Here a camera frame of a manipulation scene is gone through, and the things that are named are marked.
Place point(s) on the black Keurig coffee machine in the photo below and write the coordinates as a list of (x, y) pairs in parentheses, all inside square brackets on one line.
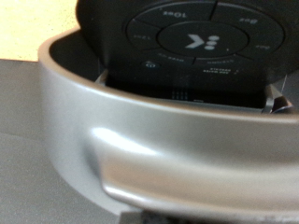
[(187, 140)]

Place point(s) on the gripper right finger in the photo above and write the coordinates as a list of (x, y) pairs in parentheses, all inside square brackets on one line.
[(230, 220)]

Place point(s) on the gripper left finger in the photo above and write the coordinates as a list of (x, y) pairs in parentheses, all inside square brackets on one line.
[(155, 219)]

